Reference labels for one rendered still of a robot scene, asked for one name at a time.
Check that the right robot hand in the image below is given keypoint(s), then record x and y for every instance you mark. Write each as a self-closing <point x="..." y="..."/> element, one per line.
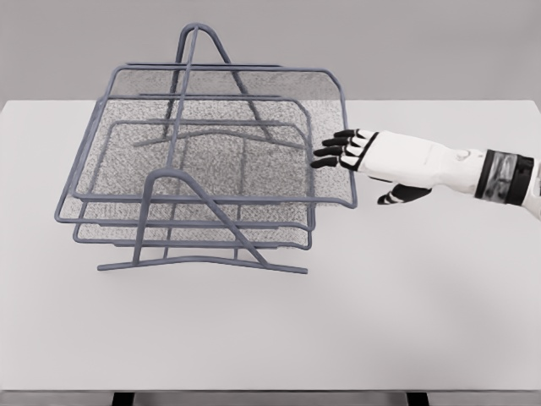
<point x="401" y="160"/>

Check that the large grey mesh tray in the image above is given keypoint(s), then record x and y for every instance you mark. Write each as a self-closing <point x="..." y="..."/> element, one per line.
<point x="331" y="118"/>

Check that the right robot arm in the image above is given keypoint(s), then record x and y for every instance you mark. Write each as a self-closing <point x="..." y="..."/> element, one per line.
<point x="486" y="173"/>

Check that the medium grey mesh tray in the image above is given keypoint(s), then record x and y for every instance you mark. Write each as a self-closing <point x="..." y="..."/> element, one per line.
<point x="110" y="210"/>

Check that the small grey mesh tray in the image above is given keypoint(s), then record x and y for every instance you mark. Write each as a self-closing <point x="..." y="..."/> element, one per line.
<point x="105" y="233"/>

